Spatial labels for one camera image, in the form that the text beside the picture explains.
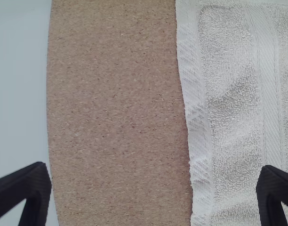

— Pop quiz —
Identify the cork mat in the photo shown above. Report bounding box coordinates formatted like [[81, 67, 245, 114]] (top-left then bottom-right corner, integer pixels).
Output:
[[47, 0, 194, 226]]

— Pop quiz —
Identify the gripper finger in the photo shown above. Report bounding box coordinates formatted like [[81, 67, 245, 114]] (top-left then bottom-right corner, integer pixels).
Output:
[[256, 165, 288, 226], [0, 161, 52, 226]]

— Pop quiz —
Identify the pale towel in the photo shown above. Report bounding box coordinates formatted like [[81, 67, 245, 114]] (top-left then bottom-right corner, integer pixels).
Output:
[[175, 0, 288, 226]]

